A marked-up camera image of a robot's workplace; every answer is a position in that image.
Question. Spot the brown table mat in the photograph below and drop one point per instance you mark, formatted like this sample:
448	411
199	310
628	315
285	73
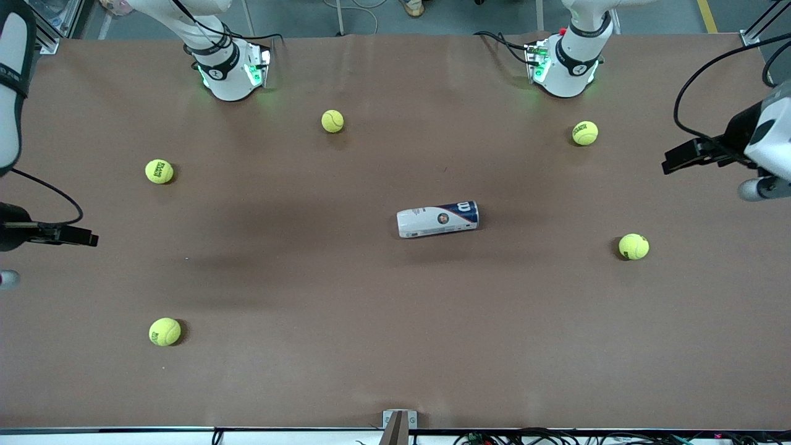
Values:
395	309

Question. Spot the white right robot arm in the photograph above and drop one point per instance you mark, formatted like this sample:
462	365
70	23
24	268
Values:
216	74

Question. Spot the tan shoe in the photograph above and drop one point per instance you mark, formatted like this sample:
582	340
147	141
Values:
413	7

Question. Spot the white blue tennis ball can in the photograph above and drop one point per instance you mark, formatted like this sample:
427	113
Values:
439	219

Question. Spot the grey metal leg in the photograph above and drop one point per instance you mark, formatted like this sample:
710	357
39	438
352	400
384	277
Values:
539	15
340	18
248	18

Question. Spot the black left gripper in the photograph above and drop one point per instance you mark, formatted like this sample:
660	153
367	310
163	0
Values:
736	133

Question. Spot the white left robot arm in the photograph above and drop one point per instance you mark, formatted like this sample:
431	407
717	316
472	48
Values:
571	62

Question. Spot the yellow tennis ball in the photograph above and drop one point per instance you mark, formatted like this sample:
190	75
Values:
584	133
164	332
634	246
159	171
332	121

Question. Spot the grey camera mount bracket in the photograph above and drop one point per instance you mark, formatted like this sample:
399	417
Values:
398	429

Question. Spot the aluminium frame profile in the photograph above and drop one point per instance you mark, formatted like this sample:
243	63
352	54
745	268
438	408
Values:
49	37
751	38

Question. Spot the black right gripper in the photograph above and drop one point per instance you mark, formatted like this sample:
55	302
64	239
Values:
13	227

